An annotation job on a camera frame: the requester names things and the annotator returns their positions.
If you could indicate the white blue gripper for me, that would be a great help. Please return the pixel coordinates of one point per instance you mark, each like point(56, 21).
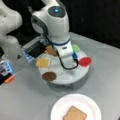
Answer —
point(65, 52)

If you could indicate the brown round meat patty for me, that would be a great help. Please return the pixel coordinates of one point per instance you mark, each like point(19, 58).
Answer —
point(49, 76)

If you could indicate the toasted bread slice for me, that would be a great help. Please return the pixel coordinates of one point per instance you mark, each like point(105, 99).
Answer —
point(51, 51)
point(75, 114)

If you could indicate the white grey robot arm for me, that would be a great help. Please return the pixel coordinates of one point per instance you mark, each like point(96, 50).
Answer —
point(51, 21)

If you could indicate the green lettuce piece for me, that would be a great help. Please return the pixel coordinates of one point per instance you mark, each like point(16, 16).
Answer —
point(76, 48)

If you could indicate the red tomato slice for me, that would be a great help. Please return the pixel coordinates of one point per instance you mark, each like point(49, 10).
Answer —
point(85, 61)

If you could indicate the white divided round tray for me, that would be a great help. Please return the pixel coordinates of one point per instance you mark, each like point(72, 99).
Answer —
point(64, 76)

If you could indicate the yellow cheese slice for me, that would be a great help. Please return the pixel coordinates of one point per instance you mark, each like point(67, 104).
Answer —
point(41, 62)

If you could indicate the white paper plate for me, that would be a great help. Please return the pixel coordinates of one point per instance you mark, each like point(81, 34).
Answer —
point(79, 101)

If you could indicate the blue orange background device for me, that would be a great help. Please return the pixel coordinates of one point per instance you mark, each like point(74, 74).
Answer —
point(6, 72)

